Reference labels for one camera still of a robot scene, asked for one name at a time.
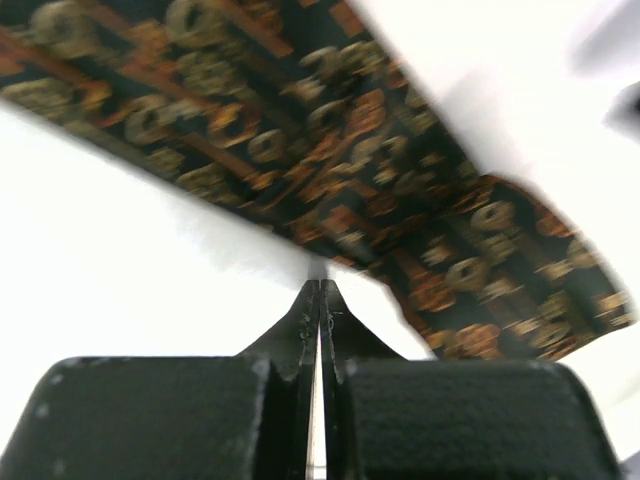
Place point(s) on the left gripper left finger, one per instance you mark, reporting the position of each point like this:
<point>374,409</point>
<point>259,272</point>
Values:
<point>245,416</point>

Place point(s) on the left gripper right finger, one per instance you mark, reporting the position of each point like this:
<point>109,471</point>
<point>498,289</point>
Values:
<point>390,418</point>

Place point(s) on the dark key-patterned tie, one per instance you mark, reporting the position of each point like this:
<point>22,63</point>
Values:
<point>291,115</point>

